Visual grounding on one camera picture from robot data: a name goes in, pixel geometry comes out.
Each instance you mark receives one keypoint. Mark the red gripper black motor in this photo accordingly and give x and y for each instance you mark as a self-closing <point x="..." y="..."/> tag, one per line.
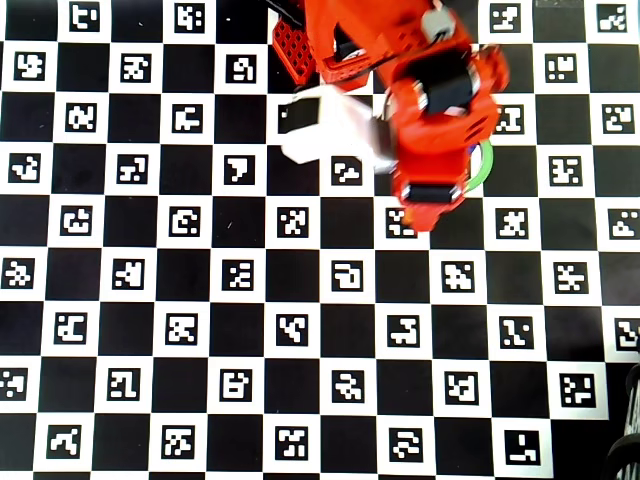
<point x="431" y="194"/>

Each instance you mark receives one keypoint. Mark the grey plug block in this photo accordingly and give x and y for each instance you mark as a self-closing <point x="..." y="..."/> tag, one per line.
<point x="439" y="20"/>

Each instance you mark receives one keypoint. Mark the black white marker checkerboard mat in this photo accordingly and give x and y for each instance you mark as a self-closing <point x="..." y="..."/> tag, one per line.
<point x="200" y="300"/>

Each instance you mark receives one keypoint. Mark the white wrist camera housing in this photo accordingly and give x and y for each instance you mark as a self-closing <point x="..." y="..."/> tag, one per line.
<point x="340" y="125"/>

